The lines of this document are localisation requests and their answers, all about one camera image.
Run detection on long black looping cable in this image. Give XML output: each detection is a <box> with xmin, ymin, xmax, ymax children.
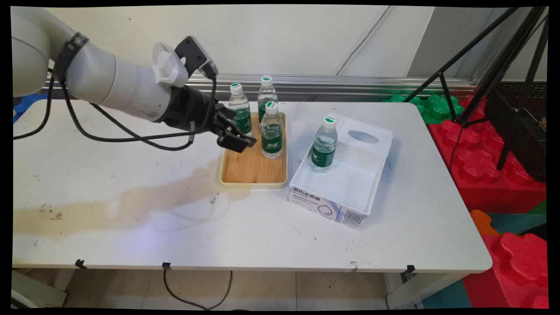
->
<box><xmin>59</xmin><ymin>74</ymin><xmax>219</xmax><ymax>152</ymax></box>

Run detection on red foam block wavy edge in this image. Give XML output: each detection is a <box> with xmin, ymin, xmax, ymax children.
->
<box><xmin>463</xmin><ymin>232</ymin><xmax>550</xmax><ymax>309</ymax></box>

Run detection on blue foam block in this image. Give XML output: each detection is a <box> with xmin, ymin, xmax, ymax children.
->
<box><xmin>13</xmin><ymin>93</ymin><xmax>49</xmax><ymax>124</ymax></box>

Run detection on black floor cable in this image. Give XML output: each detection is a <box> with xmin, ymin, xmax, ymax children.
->
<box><xmin>163</xmin><ymin>267</ymin><xmax>234</xmax><ymax>311</ymax></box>

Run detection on black tripod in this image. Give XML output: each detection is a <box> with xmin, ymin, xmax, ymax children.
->
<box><xmin>402</xmin><ymin>7</ymin><xmax>550</xmax><ymax>172</ymax></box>

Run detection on bamboo wooden tray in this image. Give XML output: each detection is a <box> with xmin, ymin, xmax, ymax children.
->
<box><xmin>219</xmin><ymin>112</ymin><xmax>288</xmax><ymax>189</ymax></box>

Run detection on aluminium rail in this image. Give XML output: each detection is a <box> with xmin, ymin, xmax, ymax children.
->
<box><xmin>44</xmin><ymin>73</ymin><xmax>478</xmax><ymax>99</ymax></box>

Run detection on short black hanging cable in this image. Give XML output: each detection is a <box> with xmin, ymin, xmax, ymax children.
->
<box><xmin>12</xmin><ymin>70</ymin><xmax>56</xmax><ymax>141</ymax></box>

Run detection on black velcro strap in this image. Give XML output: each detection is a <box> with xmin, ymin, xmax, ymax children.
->
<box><xmin>53</xmin><ymin>32</ymin><xmax>90</xmax><ymax>81</ymax></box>

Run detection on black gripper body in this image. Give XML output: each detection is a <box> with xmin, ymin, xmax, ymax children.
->
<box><xmin>159</xmin><ymin>85</ymin><xmax>229</xmax><ymax>134</ymax></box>

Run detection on orange foam piece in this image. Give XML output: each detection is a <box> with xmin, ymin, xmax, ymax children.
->
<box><xmin>470</xmin><ymin>209</ymin><xmax>500</xmax><ymax>236</ymax></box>

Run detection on clear water bottle green label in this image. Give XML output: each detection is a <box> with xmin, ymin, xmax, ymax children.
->
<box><xmin>257</xmin><ymin>76</ymin><xmax>278</xmax><ymax>123</ymax></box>
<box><xmin>311</xmin><ymin>116</ymin><xmax>338</xmax><ymax>172</ymax></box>
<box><xmin>228</xmin><ymin>83</ymin><xmax>253</xmax><ymax>136</ymax></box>
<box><xmin>261</xmin><ymin>101</ymin><xmax>284</xmax><ymax>160</ymax></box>

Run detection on white vented camera mount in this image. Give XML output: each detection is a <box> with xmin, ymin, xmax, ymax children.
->
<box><xmin>152</xmin><ymin>42</ymin><xmax>189</xmax><ymax>88</ymax></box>

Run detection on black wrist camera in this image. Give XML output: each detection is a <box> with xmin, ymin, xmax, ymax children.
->
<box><xmin>174</xmin><ymin>36</ymin><xmax>219</xmax><ymax>80</ymax></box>

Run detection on green foam blocks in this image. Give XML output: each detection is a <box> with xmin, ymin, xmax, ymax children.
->
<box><xmin>382</xmin><ymin>93</ymin><xmax>466</xmax><ymax>125</ymax></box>

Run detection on white table leg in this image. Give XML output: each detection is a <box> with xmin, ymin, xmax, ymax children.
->
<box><xmin>385</xmin><ymin>272</ymin><xmax>465</xmax><ymax>311</ymax></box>
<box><xmin>11</xmin><ymin>269</ymin><xmax>69</xmax><ymax>309</ymax></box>

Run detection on large red foam block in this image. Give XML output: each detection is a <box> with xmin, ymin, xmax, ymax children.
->
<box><xmin>428</xmin><ymin>95</ymin><xmax>547</xmax><ymax>214</ymax></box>

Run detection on black flat panel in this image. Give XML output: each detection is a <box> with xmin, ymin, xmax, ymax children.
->
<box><xmin>483</xmin><ymin>85</ymin><xmax>547</xmax><ymax>182</ymax></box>

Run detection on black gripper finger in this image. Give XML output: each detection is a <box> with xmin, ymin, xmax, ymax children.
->
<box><xmin>217</xmin><ymin>129</ymin><xmax>258</xmax><ymax>154</ymax></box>
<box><xmin>216</xmin><ymin>107</ymin><xmax>253</xmax><ymax>134</ymax></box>

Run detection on white cardboard box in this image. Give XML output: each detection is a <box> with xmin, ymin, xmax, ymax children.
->
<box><xmin>287</xmin><ymin>113</ymin><xmax>394</xmax><ymax>230</ymax></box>

